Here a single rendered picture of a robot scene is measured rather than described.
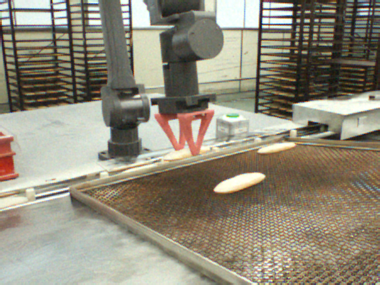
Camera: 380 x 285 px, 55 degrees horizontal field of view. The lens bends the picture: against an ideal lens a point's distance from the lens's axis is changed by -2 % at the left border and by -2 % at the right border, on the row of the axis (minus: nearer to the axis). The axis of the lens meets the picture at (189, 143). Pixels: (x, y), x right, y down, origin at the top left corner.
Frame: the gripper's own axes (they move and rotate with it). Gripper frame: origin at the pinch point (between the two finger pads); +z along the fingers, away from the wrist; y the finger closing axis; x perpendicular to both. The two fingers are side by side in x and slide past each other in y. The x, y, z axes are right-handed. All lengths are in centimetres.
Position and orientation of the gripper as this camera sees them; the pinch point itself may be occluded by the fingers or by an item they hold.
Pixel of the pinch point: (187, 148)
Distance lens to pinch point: 64.2
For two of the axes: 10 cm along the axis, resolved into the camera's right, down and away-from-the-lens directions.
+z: 0.9, 9.8, 1.7
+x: -7.4, 1.8, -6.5
